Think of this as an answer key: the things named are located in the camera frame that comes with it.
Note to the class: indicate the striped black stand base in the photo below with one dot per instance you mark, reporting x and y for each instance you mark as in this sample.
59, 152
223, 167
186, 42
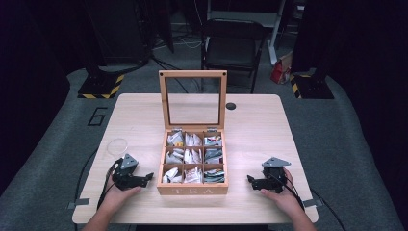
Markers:
101, 85
312, 86

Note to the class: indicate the red paper bag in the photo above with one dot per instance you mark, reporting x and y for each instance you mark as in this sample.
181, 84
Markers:
281, 71

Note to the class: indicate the pile of dark tea packets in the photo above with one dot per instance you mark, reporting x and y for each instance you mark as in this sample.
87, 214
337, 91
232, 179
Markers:
213, 156

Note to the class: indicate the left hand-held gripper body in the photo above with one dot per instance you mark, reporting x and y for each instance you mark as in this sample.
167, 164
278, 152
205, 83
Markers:
128, 179

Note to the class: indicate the black round table grommet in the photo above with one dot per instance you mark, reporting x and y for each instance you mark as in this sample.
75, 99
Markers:
230, 106

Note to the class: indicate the wooden tea box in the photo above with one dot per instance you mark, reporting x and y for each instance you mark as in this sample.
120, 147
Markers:
192, 190

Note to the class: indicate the person's right hand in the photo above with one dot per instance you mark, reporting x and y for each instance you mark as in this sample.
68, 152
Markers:
285, 199

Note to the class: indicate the grey tape strip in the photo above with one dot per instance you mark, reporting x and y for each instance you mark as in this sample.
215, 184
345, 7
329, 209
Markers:
312, 202
78, 203

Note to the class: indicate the black folding chair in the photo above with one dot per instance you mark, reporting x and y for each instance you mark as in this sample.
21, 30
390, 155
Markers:
232, 48

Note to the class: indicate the pile of white tea bags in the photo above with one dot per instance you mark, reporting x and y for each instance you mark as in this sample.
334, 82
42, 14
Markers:
174, 157

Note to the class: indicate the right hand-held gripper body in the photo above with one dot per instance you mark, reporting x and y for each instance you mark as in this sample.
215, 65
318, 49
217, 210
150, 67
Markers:
272, 181

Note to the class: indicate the person's left hand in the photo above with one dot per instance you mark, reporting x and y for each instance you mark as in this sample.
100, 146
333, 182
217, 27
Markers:
118, 195

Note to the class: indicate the pile of red-printed tea bags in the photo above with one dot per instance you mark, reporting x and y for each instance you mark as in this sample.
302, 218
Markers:
193, 156

